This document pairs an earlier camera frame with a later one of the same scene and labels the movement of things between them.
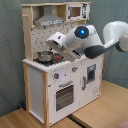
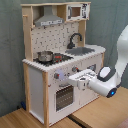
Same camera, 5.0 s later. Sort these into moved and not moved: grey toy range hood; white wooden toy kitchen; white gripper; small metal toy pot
Moved: white gripper
Not moved: small metal toy pot; grey toy range hood; white wooden toy kitchen
